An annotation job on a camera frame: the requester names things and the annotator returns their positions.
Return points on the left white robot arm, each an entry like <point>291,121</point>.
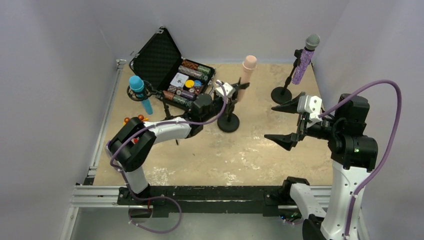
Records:
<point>130,147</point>

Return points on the purple glitter microphone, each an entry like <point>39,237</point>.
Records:
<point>305,57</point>

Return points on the black tripod mic stand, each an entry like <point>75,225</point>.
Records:
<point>161,105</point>

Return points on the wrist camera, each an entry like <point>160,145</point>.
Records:
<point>223,89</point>
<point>311,105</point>

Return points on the pink microphone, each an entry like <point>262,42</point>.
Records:
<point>248,66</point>

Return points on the left side aluminium rail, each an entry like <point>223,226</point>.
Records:
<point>93,166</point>

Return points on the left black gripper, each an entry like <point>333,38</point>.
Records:
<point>217,104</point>

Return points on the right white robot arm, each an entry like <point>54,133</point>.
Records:
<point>353,157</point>

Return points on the blue poker chip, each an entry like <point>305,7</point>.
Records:
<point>197,83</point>

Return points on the white playing card deck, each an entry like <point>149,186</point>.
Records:
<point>179,80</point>

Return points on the aluminium frame rail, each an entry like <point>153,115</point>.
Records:
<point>101,196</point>

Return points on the yellow poker chip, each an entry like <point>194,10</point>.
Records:
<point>189,83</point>

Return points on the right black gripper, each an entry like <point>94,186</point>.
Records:
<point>301,124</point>

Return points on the blue microphone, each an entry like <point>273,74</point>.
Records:
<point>138,87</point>

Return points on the black round-base mic stand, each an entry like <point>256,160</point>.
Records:
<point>282,94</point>

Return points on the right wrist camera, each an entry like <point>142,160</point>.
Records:
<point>311,105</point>

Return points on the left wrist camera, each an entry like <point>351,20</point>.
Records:
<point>223,89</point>

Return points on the black poker chip case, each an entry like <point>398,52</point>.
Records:
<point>158,62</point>

